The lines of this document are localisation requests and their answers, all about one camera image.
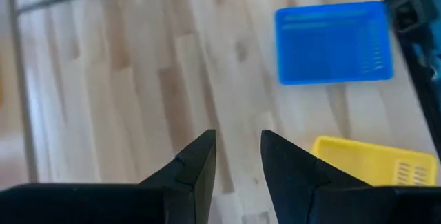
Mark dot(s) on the yellow plastic slotted basket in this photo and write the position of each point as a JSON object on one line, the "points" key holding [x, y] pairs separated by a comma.
{"points": [[361, 162]]}

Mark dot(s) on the blue plastic slotted basket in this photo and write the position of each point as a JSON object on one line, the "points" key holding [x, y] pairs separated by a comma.
{"points": [[327, 51]]}

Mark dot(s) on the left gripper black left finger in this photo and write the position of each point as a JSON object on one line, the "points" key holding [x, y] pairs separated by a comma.
{"points": [[103, 205]]}

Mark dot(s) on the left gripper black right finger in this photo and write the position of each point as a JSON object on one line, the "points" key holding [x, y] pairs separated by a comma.
{"points": [[327, 205]]}

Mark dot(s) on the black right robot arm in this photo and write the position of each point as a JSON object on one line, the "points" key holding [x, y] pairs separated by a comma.
{"points": [[410, 12]]}

